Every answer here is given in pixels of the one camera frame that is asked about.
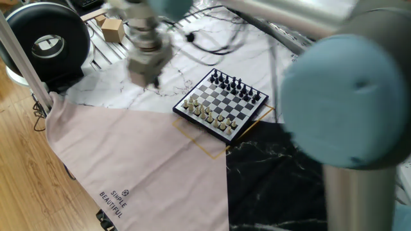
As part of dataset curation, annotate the marble pink black cloth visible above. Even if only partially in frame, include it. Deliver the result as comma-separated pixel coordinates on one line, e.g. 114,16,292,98
44,2,328,231

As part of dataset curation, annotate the silver force sensor flange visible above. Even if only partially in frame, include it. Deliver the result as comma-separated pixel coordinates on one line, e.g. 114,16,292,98
130,17,163,54

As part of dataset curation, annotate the aluminium frame post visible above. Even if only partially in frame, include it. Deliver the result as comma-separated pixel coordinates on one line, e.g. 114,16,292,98
0,9,54,114

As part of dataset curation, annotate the black ring-shaped device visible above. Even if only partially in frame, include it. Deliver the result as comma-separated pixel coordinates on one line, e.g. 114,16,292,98
0,2,96,91

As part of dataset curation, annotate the tan Schunk gripper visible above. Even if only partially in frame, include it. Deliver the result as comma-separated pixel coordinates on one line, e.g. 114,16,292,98
127,35,175,90

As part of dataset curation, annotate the wooden desk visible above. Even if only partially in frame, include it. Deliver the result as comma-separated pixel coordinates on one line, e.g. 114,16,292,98
78,6,110,22

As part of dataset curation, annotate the black clamp under table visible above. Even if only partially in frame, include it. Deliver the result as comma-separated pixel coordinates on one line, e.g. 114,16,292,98
95,209,117,231

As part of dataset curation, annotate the large cardboard box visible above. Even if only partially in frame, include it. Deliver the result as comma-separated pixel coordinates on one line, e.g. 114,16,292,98
100,17,126,44

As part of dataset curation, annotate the black white folding chessboard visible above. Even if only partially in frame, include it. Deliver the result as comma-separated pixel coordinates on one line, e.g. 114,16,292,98
172,67,270,144

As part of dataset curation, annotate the black keyboard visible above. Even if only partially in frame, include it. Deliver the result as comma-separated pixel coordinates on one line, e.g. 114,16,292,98
71,0,106,10

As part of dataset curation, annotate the thin black hanging cable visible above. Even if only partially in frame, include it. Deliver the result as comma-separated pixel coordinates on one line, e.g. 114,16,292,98
31,99,48,133

